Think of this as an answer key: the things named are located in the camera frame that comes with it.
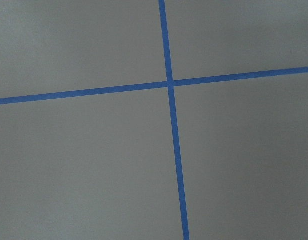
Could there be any brown paper table cover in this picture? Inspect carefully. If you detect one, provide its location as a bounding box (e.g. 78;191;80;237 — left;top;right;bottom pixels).
0;0;308;240

